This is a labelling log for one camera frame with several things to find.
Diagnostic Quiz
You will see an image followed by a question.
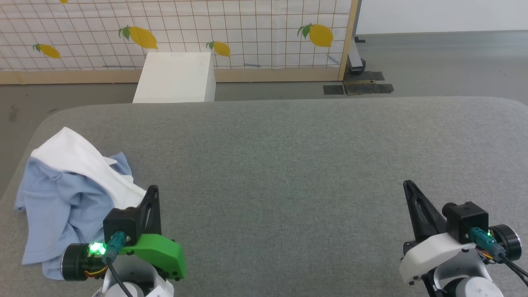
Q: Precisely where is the white box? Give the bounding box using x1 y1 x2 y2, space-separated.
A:
132 52 217 104

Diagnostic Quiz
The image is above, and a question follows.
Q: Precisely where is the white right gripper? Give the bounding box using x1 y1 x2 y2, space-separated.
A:
399 180 523 286

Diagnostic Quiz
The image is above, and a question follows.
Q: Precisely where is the grey metal screen foot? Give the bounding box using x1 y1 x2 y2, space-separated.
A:
348 36 367 75

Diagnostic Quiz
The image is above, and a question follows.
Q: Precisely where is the light blue and white garment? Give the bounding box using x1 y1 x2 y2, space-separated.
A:
14 127 148 281

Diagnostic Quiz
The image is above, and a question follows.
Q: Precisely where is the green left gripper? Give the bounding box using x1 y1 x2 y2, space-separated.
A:
61 185 186 282

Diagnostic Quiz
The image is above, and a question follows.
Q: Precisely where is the lemon-print grid partition screen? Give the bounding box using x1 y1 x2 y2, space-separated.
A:
0 0 362 85

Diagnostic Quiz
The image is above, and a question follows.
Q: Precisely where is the large black tape patch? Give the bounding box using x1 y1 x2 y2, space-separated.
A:
343 71 395 96

